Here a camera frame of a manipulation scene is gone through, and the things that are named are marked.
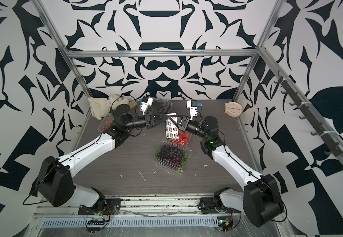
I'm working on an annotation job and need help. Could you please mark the white fruit sticker sheet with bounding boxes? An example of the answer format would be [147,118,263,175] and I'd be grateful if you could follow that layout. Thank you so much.
[165,113,179,139]

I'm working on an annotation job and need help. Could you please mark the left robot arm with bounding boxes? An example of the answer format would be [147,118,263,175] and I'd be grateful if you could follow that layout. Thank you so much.
[36,105,168,212]

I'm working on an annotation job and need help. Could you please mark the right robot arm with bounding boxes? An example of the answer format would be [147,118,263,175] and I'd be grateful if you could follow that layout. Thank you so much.
[167,115,288,227]

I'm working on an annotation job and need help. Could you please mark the empty stacked clamshell boxes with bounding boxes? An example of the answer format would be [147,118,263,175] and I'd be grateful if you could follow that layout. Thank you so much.
[147,97,172,114]

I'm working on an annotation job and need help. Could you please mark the strawberry clamshell box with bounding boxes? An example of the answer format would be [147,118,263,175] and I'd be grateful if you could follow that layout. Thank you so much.
[172,130,192,146]

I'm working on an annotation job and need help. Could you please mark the purple grape clamshell box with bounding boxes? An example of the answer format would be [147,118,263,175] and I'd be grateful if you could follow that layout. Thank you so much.
[154,140,192,175]

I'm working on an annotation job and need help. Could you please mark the green grape clamshell box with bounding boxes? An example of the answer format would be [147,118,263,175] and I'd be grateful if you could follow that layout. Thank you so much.
[98,113,114,132]

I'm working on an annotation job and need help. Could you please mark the beige alarm clock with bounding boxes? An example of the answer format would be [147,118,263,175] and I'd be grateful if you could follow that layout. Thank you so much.
[224,102,243,118]

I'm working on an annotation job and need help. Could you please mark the white plush toy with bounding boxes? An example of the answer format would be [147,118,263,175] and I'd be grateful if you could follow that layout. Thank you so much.
[88,94,129,120]

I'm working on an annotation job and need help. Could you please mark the right black controller board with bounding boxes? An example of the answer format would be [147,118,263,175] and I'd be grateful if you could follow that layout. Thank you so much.
[217,216,233,232]

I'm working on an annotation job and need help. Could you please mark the black controller board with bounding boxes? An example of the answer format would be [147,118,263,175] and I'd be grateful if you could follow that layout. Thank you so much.
[217,216,233,232]
[85,219,109,233]

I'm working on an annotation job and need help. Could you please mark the left black controller board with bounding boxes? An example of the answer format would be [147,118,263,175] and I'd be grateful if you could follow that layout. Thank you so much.
[85,219,109,233]

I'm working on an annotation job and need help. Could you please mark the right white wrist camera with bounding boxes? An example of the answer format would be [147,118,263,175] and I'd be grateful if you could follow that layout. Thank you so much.
[186,100,202,120]

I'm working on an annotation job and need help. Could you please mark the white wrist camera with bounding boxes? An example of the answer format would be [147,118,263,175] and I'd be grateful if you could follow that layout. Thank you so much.
[139,96,153,114]
[186,100,202,120]

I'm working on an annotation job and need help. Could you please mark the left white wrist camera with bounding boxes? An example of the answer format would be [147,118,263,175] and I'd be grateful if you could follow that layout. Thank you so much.
[139,96,153,114]

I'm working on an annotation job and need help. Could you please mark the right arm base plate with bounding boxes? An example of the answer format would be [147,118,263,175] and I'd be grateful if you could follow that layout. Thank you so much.
[197,197,240,214]

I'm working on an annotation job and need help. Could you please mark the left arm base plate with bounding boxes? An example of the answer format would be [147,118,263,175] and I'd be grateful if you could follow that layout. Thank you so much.
[78,198,122,216]

